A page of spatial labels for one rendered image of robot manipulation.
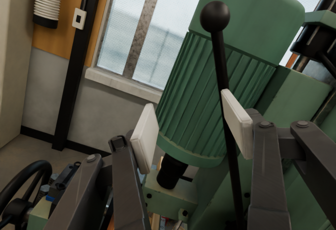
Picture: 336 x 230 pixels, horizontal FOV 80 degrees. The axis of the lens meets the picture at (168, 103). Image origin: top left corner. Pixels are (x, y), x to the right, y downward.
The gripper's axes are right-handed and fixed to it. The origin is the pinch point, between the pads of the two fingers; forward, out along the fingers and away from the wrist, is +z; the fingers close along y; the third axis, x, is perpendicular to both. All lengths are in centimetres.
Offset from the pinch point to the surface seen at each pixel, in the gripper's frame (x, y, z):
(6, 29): 30, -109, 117
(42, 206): -22.1, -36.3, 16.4
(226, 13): 8.1, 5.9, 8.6
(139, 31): 12, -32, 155
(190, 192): -30.3, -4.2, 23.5
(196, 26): 7.2, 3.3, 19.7
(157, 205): -29.9, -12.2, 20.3
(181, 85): -1.7, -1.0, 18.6
